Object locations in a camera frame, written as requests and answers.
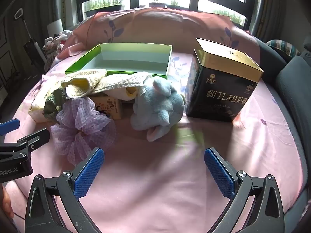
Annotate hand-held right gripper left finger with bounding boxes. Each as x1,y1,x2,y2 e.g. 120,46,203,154
25,147,105,233

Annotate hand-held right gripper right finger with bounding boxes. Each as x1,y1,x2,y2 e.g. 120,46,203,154
204,147,285,233

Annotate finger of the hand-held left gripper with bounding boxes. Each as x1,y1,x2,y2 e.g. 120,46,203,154
0,128,51,154
0,118,20,136

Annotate green towel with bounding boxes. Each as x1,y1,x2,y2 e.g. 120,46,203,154
43,87,71,122

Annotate purple mesh bath pouf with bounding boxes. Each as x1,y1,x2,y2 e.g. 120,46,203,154
50,97,117,167

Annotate yellow terry towel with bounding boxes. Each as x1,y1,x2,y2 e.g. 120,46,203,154
61,69,154,102

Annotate black and gold tea tin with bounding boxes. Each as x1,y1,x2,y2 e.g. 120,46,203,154
185,38,264,123

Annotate light blue plush toy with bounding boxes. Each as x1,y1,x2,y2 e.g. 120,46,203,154
130,75,186,142

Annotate green cardboard box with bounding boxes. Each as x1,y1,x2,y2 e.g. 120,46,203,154
65,43,173,80

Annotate person's left hand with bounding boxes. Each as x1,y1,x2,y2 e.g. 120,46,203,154
0,186,14,219

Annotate pink floral bed sheet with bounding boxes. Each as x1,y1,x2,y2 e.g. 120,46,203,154
3,7,304,233

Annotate dark panelled door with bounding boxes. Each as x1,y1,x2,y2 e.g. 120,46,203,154
0,17,44,90

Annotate upright stick vacuum cleaner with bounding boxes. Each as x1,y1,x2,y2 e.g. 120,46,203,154
14,8,48,65

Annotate pile of clothes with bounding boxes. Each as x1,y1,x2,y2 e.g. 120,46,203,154
42,29,73,71

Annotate white cylinder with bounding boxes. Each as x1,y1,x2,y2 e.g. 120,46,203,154
47,19,64,38

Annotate grey sofa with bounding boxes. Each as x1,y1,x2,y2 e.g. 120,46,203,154
253,37,311,233

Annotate grey curtain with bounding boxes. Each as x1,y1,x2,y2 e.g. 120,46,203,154
258,0,286,42
55,0,82,28

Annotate striped cushion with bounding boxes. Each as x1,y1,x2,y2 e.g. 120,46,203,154
266,39,302,57

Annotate long black planter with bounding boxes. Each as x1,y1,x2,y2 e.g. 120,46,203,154
84,3,125,17

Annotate planter with green shrubs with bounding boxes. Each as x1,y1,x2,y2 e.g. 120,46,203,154
211,10,246,26

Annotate dark rectangular planter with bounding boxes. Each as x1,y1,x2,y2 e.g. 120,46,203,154
166,3,190,10

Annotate black window frame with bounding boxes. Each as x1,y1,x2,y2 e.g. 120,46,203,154
76,0,259,30

